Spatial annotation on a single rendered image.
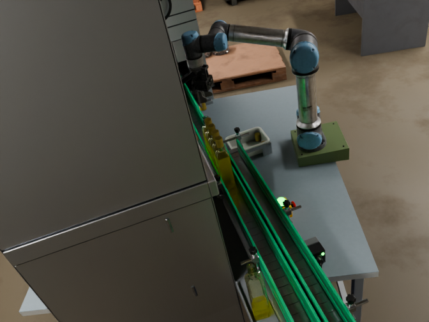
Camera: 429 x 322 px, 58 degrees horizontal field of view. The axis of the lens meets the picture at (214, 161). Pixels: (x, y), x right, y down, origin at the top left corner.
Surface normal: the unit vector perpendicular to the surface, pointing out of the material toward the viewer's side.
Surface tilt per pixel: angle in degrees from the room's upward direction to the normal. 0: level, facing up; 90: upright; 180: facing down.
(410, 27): 90
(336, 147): 4
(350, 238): 0
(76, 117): 90
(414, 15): 90
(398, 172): 0
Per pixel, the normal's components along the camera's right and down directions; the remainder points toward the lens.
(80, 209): 0.28, 0.55
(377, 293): -0.18, -0.77
